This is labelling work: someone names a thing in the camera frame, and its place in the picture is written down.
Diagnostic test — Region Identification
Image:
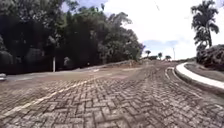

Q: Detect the brown earth verge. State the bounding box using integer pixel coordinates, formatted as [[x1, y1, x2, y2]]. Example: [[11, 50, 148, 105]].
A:
[[76, 59, 143, 72]]

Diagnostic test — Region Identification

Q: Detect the brown brick road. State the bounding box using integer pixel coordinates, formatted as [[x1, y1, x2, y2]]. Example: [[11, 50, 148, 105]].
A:
[[0, 61, 224, 128]]

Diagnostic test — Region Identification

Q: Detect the small distant tree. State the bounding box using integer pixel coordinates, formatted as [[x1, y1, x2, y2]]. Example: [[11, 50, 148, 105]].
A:
[[164, 54, 172, 62], [157, 51, 164, 61], [144, 49, 152, 58]]

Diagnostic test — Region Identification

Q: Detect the wood of trees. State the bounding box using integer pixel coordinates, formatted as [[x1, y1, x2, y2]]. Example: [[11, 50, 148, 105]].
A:
[[0, 0, 146, 75]]

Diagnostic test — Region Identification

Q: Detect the white curved kerb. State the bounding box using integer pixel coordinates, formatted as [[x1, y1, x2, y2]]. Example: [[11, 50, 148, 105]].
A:
[[173, 61, 224, 96]]

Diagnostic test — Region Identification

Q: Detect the dark bush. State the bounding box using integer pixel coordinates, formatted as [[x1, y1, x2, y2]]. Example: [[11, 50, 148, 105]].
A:
[[196, 44, 224, 72]]

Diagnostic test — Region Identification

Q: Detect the tall palm tree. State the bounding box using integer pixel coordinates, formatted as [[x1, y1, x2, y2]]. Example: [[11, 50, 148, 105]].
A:
[[190, 0, 221, 51]]

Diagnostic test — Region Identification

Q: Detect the short pale post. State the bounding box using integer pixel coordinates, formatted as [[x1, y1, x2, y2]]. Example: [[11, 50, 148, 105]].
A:
[[52, 56, 57, 73]]

